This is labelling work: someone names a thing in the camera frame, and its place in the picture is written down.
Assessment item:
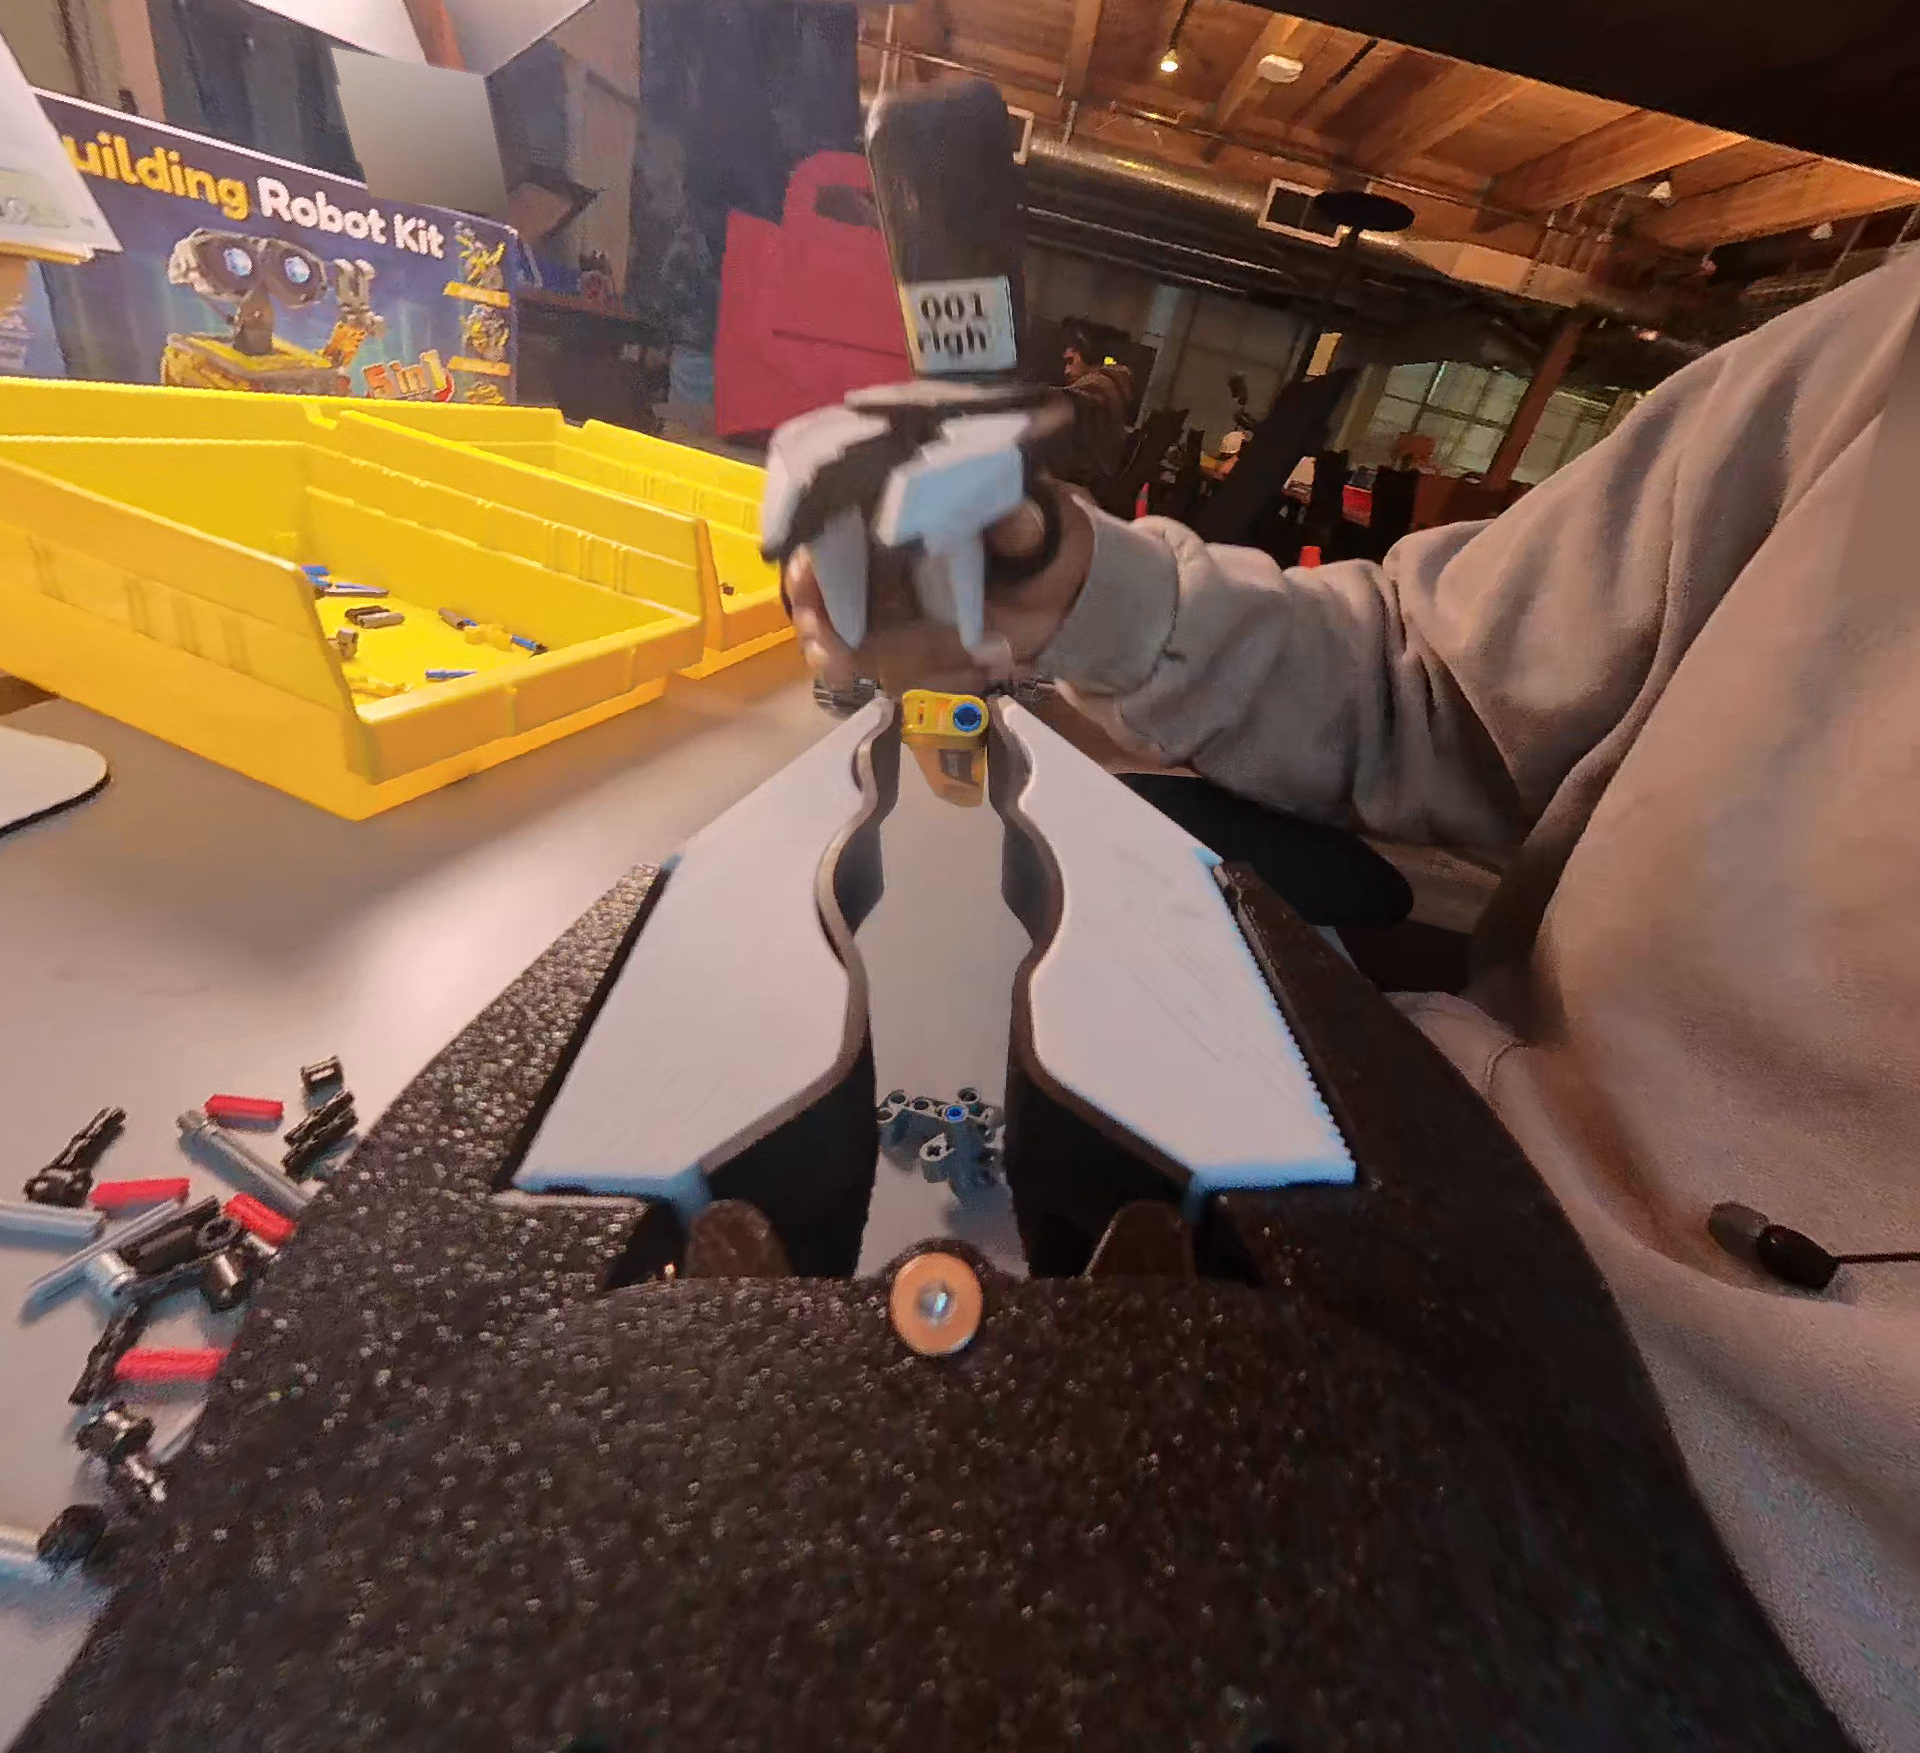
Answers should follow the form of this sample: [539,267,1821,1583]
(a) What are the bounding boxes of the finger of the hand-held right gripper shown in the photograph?
[763,409,920,651]
[878,416,1042,648]

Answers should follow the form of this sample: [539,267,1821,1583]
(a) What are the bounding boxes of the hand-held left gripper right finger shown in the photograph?
[991,697,1355,1279]

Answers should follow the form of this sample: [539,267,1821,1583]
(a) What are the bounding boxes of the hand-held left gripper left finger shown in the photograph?
[512,697,902,1279]

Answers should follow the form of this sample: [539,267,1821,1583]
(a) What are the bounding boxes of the grey toy brick assembly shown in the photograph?
[873,1085,1004,1192]

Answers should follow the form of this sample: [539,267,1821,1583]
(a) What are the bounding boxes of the yellow toy brick beam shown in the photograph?
[900,687,992,811]

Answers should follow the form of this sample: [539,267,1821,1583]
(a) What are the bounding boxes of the person's right forearm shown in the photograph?
[1036,485,1561,869]

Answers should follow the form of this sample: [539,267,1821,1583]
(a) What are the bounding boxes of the grey desk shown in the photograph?
[0,649,1203,1703]

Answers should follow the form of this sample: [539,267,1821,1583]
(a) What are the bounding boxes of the person's right hand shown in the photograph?
[782,481,1100,697]

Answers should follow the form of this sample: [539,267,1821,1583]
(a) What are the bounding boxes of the black chair armrest pad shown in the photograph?
[1126,774,1417,933]

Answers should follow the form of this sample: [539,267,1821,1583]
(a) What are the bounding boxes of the scattered grey blue toy parts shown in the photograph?
[293,560,549,701]

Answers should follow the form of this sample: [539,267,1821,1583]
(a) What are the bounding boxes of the person's beige sweatshirt torso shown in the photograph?
[1380,253,1920,1753]

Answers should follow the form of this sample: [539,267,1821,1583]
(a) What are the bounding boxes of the toy robot kit box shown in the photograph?
[0,88,525,406]

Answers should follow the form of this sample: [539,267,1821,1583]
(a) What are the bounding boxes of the pile of small toy bricks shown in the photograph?
[0,1055,361,1582]

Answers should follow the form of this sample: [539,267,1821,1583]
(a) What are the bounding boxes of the metal ceiling duct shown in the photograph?
[1020,110,1503,284]

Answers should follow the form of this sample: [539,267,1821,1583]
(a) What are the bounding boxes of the black clip microphone cable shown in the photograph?
[1706,1200,1920,1293]

